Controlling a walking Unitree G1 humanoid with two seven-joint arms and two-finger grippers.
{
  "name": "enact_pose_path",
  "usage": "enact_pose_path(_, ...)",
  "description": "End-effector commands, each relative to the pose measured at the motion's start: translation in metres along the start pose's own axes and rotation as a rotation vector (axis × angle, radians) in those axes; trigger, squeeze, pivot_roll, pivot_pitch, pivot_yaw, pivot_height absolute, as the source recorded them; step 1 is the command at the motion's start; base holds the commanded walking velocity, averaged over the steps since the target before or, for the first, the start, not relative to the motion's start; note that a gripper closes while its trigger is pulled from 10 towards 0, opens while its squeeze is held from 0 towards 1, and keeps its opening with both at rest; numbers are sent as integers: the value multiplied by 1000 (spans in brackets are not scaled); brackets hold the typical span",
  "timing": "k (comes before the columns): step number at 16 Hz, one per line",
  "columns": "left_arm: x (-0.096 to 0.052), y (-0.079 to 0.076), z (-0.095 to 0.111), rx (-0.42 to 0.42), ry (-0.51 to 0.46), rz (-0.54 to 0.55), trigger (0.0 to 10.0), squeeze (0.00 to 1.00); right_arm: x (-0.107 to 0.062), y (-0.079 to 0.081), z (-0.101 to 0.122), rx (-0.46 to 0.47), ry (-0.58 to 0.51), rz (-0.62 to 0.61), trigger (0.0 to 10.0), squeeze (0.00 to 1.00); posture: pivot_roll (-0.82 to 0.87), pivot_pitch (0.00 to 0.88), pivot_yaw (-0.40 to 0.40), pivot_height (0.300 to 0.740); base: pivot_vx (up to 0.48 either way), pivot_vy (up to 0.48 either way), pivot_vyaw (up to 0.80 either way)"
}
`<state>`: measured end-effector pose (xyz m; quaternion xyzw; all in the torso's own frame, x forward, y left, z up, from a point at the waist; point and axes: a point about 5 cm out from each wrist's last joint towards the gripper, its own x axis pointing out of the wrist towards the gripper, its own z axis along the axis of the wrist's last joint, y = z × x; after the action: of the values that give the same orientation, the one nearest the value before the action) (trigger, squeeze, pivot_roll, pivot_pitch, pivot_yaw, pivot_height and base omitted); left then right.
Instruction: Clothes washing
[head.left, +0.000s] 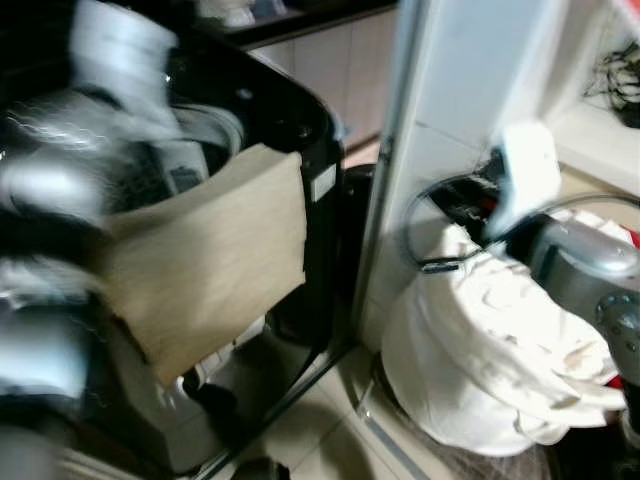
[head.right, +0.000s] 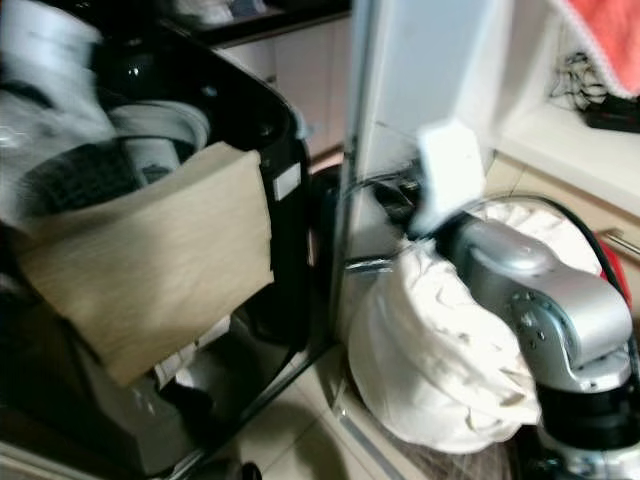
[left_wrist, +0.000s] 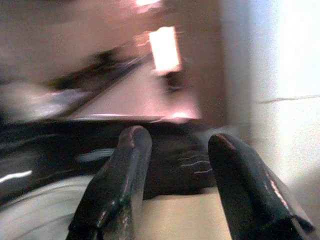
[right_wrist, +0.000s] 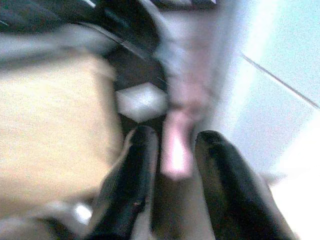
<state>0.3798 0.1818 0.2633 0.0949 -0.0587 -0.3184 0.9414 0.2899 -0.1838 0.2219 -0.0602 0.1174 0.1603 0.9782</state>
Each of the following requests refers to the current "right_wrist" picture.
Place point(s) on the pale pink cloth garment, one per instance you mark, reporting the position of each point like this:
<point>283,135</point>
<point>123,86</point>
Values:
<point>192,75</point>

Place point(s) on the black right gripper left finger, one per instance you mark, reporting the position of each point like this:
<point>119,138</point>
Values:
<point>127,185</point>

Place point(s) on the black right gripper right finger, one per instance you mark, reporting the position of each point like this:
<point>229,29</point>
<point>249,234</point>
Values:
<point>232,180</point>

